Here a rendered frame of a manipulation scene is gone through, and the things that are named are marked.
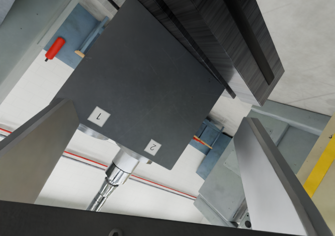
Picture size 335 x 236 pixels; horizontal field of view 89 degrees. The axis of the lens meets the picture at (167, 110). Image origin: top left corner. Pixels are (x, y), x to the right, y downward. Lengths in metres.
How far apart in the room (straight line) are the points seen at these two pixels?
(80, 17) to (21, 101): 2.14
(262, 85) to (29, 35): 0.61
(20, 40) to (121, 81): 0.44
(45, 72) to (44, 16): 3.88
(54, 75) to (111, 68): 4.26
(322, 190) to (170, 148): 1.24
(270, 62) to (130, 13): 0.23
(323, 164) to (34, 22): 1.59
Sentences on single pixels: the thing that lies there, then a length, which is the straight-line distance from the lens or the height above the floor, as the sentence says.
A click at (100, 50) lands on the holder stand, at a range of 0.26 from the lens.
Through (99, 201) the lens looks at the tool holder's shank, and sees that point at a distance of 0.39.
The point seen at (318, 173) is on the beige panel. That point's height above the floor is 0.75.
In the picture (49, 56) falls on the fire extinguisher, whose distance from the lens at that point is 4.33.
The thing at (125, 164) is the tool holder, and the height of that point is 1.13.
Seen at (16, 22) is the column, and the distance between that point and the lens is 0.66.
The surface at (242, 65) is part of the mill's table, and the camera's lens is 0.27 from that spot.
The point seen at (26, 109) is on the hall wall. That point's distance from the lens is 4.71.
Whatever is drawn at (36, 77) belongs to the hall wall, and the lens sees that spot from 4.54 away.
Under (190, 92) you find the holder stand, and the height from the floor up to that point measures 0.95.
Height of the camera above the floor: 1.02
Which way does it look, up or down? 4 degrees down
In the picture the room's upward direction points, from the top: 146 degrees counter-clockwise
